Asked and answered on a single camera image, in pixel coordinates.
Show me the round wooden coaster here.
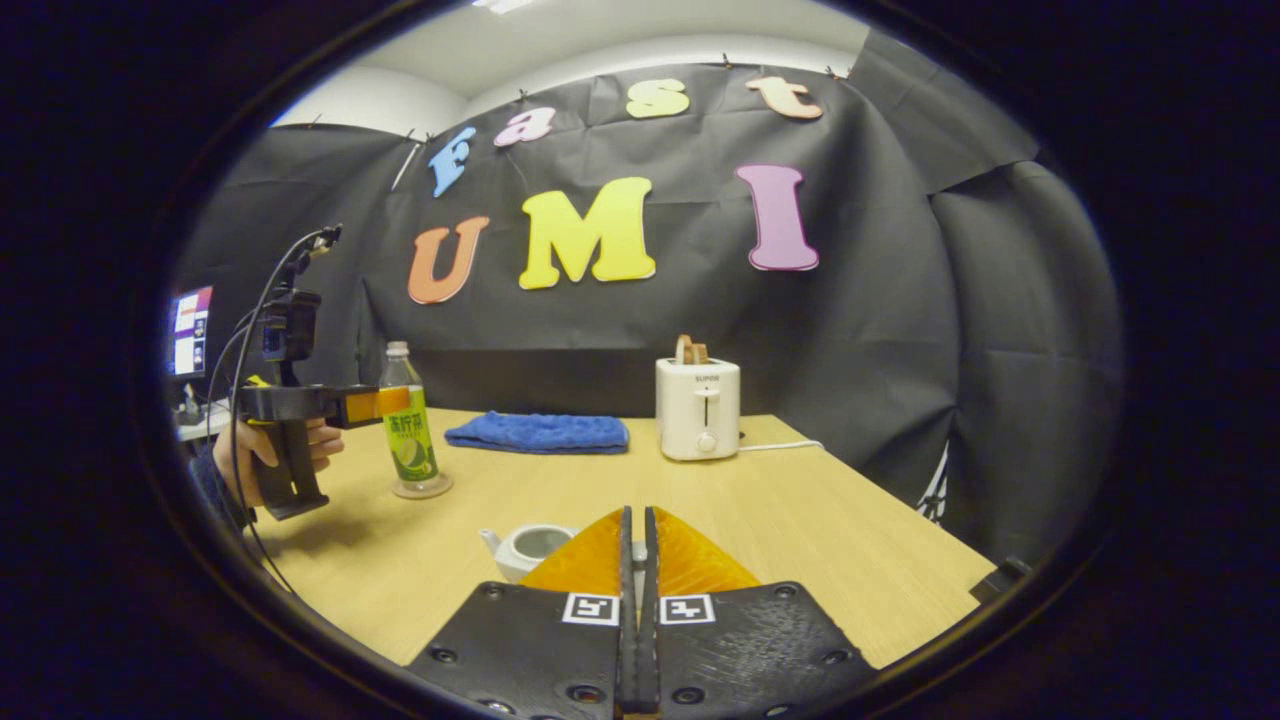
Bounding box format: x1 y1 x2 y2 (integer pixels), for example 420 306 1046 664
390 470 454 500

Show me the small white desk device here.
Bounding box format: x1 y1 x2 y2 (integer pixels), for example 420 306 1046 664
176 385 236 443

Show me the green label water bottle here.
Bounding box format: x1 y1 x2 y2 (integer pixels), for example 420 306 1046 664
378 341 443 493

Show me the computer monitor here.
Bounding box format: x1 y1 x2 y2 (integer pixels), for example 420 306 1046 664
168 285 215 379

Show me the white floral teacup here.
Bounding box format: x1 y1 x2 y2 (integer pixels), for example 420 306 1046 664
478 523 581 583

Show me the blue towel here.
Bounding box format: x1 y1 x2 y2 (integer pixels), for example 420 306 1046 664
444 411 631 456

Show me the black backdrop cloth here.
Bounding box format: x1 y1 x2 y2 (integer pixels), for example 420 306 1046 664
170 30 1126 561

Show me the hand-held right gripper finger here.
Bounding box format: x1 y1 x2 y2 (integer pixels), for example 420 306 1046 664
408 505 641 720
640 505 879 720

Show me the white toaster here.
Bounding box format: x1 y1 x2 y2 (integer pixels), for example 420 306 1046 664
655 357 742 462

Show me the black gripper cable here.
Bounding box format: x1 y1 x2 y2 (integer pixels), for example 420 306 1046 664
228 228 336 596

